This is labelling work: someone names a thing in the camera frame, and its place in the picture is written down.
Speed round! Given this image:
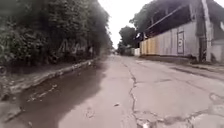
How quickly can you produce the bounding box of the concrete pole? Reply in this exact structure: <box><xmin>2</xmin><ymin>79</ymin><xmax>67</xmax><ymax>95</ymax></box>
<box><xmin>200</xmin><ymin>0</ymin><xmax>213</xmax><ymax>63</ymax></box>

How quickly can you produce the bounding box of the concrete kerb strip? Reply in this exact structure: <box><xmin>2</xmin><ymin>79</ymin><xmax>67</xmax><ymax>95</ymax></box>
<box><xmin>0</xmin><ymin>56</ymin><xmax>102</xmax><ymax>102</ymax></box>

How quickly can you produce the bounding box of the concrete pavement strip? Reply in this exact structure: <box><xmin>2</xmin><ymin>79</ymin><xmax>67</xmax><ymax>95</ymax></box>
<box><xmin>139</xmin><ymin>54</ymin><xmax>224</xmax><ymax>75</ymax></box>

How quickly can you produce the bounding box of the grey concrete road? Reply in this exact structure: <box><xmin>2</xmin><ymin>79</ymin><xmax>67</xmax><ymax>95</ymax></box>
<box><xmin>0</xmin><ymin>54</ymin><xmax>224</xmax><ymax>128</ymax></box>

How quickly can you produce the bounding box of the building with dark roof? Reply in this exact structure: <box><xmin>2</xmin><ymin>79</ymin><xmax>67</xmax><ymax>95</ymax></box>
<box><xmin>142</xmin><ymin>0</ymin><xmax>224</xmax><ymax>63</ymax></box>

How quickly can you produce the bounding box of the row of dark trees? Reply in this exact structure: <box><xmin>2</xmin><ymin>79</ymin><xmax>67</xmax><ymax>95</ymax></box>
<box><xmin>0</xmin><ymin>0</ymin><xmax>114</xmax><ymax>68</ymax></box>

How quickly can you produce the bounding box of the pale boundary wall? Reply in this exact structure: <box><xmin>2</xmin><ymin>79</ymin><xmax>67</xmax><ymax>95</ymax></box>
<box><xmin>133</xmin><ymin>21</ymin><xmax>202</xmax><ymax>59</ymax></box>

